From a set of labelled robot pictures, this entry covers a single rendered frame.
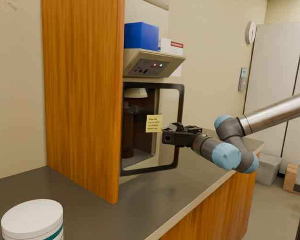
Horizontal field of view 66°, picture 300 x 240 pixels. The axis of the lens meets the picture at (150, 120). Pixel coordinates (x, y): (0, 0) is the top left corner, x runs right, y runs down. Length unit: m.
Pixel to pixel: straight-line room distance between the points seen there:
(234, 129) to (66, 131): 0.69
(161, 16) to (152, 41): 0.25
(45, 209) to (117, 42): 0.52
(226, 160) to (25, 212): 0.54
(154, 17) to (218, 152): 0.65
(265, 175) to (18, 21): 3.25
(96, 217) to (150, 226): 0.18
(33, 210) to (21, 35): 0.78
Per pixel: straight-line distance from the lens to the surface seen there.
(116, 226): 0.82
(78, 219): 0.86
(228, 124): 0.87
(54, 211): 0.65
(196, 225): 1.20
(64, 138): 1.09
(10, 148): 1.22
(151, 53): 0.88
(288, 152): 3.88
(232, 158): 0.72
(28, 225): 0.61
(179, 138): 0.83
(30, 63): 1.20
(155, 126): 0.99
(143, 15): 1.03
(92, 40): 0.89
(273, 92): 3.79
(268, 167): 3.53
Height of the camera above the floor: 1.44
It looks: 12 degrees down
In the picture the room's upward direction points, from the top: 4 degrees clockwise
